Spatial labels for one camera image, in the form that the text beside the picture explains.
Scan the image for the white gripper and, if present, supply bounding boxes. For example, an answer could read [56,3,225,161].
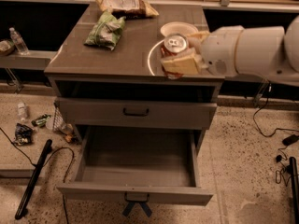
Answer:
[161,26,244,77]

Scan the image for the red coke can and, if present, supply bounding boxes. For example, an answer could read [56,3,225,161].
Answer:
[160,34,189,79]

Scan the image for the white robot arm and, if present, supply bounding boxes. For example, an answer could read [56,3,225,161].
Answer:
[161,20,299,86]

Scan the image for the grey drawer cabinet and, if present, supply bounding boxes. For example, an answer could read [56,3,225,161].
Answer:
[45,5,223,144]

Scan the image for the open grey middle drawer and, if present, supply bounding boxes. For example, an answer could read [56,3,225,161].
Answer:
[58,126,212,216]

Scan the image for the closed grey upper drawer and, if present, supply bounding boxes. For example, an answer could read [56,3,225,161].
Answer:
[55,97,217,130]

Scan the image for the green can on floor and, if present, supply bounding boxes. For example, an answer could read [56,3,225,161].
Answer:
[31,114,51,127]

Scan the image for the white paper bowl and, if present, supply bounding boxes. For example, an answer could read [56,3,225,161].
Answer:
[160,21,198,36]

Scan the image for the brown chip bag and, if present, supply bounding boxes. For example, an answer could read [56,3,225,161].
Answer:
[95,0,159,18]

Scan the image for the green chip bag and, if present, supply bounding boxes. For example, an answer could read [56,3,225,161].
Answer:
[84,11,125,50]

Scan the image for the black bar on floor right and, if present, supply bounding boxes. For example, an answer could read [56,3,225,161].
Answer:
[289,157,299,224]

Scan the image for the black bar on floor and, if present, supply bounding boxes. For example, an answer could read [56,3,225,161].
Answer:
[289,157,299,224]
[15,139,52,220]

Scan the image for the clear water bottle on ledge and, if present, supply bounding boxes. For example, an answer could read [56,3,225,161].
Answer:
[9,27,29,55]

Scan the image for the small bottle on floor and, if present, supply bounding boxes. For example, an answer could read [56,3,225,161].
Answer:
[17,102,28,121]

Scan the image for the bowl on left ledge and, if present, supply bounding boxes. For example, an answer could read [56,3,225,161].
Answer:
[0,40,15,56]

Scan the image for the dark snack bag on floor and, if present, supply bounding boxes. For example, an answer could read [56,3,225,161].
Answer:
[15,123,33,146]

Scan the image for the black bar on floor left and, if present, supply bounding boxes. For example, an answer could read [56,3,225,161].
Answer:
[15,139,52,220]

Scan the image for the black power adapter with cable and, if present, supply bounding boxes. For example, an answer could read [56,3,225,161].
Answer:
[251,81,299,147]

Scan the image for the wire basket beside cabinet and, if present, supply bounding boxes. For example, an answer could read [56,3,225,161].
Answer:
[52,107,74,135]

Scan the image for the black cable left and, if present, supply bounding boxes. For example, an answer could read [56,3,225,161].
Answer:
[0,128,76,224]

